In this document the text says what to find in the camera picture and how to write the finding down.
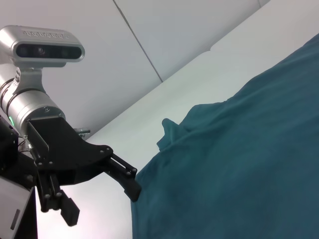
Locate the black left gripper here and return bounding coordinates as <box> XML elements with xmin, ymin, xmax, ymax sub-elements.
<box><xmin>26</xmin><ymin>116</ymin><xmax>142</xmax><ymax>227</ymax></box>

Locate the blue shirt with FREE print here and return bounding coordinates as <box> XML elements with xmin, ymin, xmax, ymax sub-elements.
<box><xmin>131</xmin><ymin>33</ymin><xmax>319</xmax><ymax>239</ymax></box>

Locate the white robot base panel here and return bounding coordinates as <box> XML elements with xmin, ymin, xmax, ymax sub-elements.
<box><xmin>0</xmin><ymin>176</ymin><xmax>38</xmax><ymax>239</ymax></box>

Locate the black robot torso box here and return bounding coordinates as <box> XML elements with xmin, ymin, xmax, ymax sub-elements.
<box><xmin>0</xmin><ymin>115</ymin><xmax>38</xmax><ymax>190</ymax></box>

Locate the left arm cable with plug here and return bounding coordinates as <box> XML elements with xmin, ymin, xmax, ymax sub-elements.
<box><xmin>17</xmin><ymin>139</ymin><xmax>34</xmax><ymax>153</ymax></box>

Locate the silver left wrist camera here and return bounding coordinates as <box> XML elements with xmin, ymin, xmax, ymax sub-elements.
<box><xmin>0</xmin><ymin>24</ymin><xmax>86</xmax><ymax>95</ymax></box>

